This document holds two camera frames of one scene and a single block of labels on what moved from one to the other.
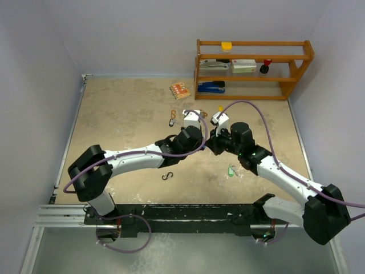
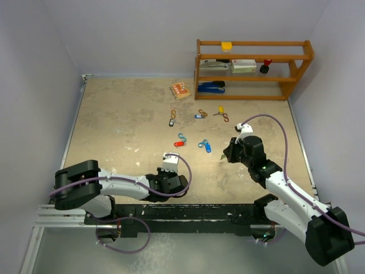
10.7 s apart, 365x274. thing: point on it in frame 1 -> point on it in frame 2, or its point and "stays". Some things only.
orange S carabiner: (202, 111) stays
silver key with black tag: (171, 121) stays
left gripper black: (198, 145) -> (160, 172)
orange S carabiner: (171, 113) stays
